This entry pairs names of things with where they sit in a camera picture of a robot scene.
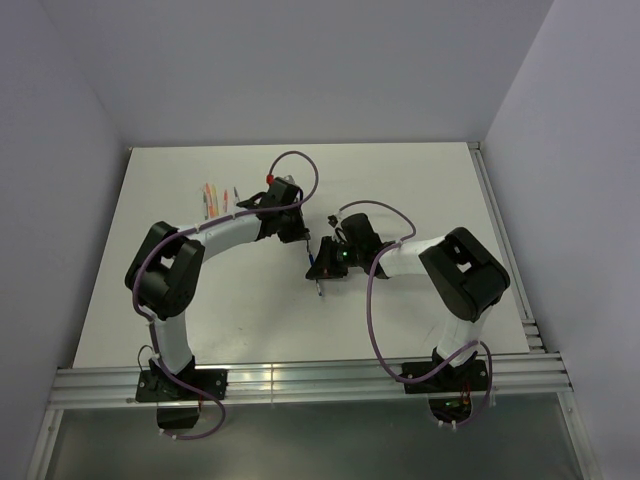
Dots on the yellow highlighter pen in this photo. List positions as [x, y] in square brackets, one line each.
[210, 208]

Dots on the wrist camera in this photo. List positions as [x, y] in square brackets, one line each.
[271, 179]
[335, 221]

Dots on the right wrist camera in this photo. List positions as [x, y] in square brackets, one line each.
[335, 221]

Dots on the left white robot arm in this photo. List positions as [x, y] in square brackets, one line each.
[164, 274]

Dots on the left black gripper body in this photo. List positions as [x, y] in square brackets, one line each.
[292, 227]

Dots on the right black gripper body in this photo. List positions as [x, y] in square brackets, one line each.
[337, 257]

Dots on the orange highlighter pen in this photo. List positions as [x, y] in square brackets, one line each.
[217, 202]

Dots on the aluminium mounting rail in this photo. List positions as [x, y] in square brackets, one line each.
[302, 382]

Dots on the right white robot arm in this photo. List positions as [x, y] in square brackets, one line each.
[467, 277]

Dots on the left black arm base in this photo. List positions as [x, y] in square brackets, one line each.
[175, 385]

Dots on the blue pen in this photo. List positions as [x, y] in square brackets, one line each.
[313, 271]

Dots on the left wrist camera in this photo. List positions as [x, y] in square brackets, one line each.
[271, 179]

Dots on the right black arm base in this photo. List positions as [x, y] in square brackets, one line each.
[456, 395]

